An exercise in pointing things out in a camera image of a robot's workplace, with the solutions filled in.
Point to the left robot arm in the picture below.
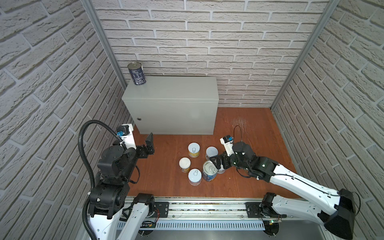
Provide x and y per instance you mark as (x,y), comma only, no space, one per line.
(114,186)

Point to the tall dark blue can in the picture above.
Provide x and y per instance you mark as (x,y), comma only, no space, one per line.
(137,73)

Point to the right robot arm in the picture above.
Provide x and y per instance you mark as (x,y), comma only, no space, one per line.
(332,209)

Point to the yellow can with pull tab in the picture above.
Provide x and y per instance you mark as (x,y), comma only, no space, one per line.
(194,150)

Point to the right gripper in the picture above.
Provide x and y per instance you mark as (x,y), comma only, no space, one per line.
(224,157)

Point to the white can near right gripper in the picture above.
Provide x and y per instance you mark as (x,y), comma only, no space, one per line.
(211,152)

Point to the grey metal cabinet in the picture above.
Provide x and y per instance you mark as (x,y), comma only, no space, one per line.
(173,105)

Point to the aluminium corner profile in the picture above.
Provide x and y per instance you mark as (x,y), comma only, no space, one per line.
(326,15)
(96,22)

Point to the aluminium corner profile left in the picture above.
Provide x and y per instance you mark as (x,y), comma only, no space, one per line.
(96,22)

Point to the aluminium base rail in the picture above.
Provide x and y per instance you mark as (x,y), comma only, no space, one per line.
(200,215)

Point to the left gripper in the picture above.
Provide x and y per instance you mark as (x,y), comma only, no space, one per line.
(149,149)

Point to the orange can with white lid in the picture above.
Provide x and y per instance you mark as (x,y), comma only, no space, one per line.
(185,164)

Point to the white can with pull tab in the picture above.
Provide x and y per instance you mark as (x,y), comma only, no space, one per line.
(194,177)

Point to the large blue can gold lid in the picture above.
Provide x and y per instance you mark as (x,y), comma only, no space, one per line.
(209,171)

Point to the aluminium corner profile right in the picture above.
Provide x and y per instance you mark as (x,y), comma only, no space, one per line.
(326,15)

